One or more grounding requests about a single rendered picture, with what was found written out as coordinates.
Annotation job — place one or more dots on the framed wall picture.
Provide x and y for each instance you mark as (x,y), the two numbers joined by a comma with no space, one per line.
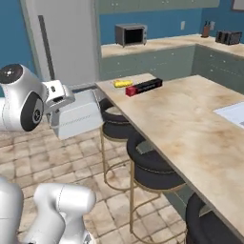
(238,4)

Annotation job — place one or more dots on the pale sink basin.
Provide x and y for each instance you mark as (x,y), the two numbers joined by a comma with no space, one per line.
(233,113)

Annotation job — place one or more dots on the yellow corn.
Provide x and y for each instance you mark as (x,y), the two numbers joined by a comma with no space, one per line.
(122,83)

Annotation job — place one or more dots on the white fridge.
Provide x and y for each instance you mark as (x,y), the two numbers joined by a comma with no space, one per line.
(73,41)

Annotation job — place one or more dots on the black stool with gold legs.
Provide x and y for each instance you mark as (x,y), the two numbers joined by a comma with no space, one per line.
(116,125)
(152,171)
(206,225)

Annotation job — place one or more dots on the white wall socket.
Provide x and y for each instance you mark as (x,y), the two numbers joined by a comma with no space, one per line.
(182,25)
(212,25)

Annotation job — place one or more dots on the silver toaster oven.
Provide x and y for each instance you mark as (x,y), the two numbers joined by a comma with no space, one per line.
(130,34)

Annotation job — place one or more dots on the grey-green base cupboards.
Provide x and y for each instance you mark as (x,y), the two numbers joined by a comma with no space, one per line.
(165,62)

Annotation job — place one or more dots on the grey-green wall cupboards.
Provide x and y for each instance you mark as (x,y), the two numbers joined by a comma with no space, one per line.
(152,5)

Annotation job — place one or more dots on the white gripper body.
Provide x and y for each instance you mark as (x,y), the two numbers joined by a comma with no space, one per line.
(77,116)

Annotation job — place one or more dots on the brown knife block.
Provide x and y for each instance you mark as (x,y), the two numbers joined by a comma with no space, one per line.
(206,30)

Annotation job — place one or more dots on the black toaster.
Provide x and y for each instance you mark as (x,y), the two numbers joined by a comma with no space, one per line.
(229,37)

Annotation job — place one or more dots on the red and black foil box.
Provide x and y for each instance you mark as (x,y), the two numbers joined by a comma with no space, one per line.
(144,87)

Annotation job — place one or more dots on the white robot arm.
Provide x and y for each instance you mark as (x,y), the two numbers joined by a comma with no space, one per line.
(19,101)

